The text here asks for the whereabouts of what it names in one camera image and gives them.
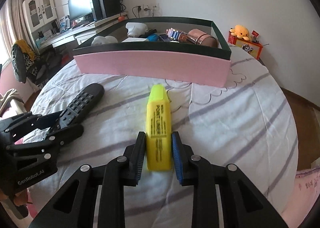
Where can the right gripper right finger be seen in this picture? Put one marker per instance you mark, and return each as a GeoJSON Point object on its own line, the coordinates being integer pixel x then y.
{"type": "Point", "coordinates": [222, 195]}

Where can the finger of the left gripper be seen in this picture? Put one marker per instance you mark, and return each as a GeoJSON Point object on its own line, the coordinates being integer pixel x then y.
{"type": "Point", "coordinates": [16, 127]}
{"type": "Point", "coordinates": [54, 140]}

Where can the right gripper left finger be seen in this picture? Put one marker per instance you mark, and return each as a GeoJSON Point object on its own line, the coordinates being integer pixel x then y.
{"type": "Point", "coordinates": [74, 203]}

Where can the black remote control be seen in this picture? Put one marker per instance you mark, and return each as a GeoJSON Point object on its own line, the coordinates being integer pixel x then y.
{"type": "Point", "coordinates": [81, 105]}

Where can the yellow highlighter marker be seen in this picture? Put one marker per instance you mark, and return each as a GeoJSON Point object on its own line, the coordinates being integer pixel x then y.
{"type": "Point", "coordinates": [158, 130]}

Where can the white power adapter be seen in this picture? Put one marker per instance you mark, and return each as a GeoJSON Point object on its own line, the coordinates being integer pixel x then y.
{"type": "Point", "coordinates": [135, 39]}

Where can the blue highlighter marker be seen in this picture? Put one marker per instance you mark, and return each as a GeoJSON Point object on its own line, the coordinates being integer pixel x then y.
{"type": "Point", "coordinates": [153, 37]}

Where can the rose gold metal cup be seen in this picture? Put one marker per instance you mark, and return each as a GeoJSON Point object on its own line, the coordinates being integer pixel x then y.
{"type": "Point", "coordinates": [199, 37]}

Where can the white round night light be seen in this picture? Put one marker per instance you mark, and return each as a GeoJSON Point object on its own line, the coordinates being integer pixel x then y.
{"type": "Point", "coordinates": [103, 40]}

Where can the person's hand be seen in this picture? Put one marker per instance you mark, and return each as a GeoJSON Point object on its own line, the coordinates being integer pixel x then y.
{"type": "Point", "coordinates": [19, 199]}

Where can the black office chair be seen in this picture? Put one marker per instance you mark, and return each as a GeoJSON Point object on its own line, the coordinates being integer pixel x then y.
{"type": "Point", "coordinates": [28, 65]}

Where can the white striped quilted tablecloth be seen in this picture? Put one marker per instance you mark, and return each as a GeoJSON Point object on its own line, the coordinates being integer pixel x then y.
{"type": "Point", "coordinates": [248, 122]}

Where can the pink bedding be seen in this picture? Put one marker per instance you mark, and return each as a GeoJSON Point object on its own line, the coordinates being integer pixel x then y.
{"type": "Point", "coordinates": [303, 197]}

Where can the white desk with drawers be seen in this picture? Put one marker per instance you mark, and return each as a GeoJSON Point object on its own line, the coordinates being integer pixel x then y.
{"type": "Point", "coordinates": [81, 33]}

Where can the beige window curtain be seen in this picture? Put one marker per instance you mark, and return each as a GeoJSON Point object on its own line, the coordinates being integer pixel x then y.
{"type": "Point", "coordinates": [13, 26]}

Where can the white glass door cabinet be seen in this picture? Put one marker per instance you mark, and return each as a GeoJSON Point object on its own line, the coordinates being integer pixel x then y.
{"type": "Point", "coordinates": [37, 14]}

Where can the black computer monitor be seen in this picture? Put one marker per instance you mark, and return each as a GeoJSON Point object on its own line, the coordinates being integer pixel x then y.
{"type": "Point", "coordinates": [79, 8]}

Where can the orange cap water bottle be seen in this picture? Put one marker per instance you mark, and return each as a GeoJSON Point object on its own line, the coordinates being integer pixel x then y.
{"type": "Point", "coordinates": [122, 18]}

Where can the black computer tower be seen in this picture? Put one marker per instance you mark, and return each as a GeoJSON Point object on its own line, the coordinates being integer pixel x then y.
{"type": "Point", "coordinates": [103, 9]}

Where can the red cartoon storage box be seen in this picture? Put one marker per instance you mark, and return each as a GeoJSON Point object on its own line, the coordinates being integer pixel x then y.
{"type": "Point", "coordinates": [254, 49]}

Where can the pink and green box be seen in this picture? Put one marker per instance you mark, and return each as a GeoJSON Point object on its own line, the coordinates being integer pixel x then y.
{"type": "Point", "coordinates": [186, 62]}

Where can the orange octopus plush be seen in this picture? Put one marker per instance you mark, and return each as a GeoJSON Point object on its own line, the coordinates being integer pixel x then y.
{"type": "Point", "coordinates": [240, 32]}

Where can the white wall power sockets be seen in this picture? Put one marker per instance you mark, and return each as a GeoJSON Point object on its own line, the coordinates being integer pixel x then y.
{"type": "Point", "coordinates": [147, 9]}

